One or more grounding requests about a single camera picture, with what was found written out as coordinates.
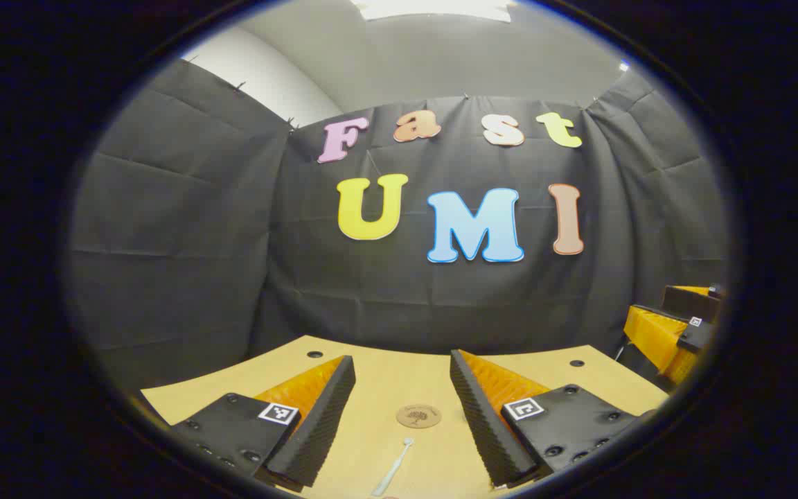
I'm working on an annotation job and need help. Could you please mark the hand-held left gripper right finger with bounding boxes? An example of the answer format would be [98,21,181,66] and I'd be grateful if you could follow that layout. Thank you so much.
[449,349,642,489]

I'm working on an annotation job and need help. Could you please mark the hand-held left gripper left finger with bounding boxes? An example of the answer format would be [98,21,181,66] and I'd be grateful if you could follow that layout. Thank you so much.
[167,355,357,494]

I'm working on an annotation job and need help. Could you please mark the round brown coaster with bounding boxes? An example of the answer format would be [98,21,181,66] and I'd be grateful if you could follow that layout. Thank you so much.
[396,404,443,429]

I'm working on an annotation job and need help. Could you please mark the white toothbrush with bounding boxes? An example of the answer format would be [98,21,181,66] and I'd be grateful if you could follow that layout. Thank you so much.
[370,437,415,498]

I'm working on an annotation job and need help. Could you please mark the wooden desktop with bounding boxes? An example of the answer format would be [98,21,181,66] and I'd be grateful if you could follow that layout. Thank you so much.
[139,335,670,499]

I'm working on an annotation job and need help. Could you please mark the black backdrop cloth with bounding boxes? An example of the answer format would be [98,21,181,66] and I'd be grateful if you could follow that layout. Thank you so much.
[66,59,731,396]

